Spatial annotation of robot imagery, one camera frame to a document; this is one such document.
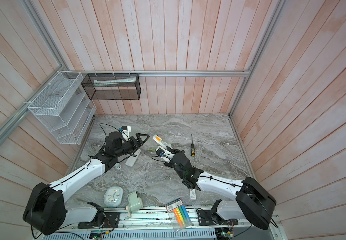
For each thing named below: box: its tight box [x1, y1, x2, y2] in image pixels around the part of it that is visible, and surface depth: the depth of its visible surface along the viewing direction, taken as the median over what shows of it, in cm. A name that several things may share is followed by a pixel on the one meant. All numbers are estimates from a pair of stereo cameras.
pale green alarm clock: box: [103, 186, 124, 207], surface depth 80 cm
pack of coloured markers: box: [165, 198, 192, 233], surface depth 76 cm
